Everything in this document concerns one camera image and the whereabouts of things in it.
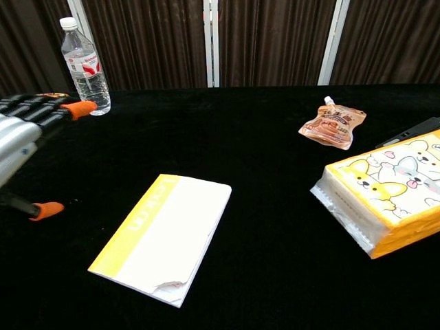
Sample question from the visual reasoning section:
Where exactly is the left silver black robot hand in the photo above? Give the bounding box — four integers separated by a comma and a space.
0, 93, 98, 222

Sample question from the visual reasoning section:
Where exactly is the white notebook yellow spine cover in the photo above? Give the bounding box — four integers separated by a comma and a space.
87, 173, 232, 309

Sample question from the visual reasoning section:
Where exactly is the clear plastic water bottle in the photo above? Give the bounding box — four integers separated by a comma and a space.
59, 16, 111, 116

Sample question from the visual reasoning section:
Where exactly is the brown pleated curtain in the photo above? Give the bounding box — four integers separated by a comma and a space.
0, 0, 440, 99

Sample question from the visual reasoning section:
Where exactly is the black velvet table cloth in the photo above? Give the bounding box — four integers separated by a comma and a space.
0, 84, 440, 330

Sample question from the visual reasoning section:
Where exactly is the brown spout drink pouch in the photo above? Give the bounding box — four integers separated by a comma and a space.
298, 96, 367, 151

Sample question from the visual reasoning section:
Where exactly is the yellow corgi print tissue pack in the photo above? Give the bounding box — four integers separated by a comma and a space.
309, 129, 440, 260

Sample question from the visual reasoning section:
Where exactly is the black flat device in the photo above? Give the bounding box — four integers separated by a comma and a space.
375, 116, 440, 149

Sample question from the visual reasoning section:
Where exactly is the white metal frame post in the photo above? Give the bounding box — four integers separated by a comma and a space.
317, 0, 351, 86
67, 0, 94, 39
203, 0, 221, 88

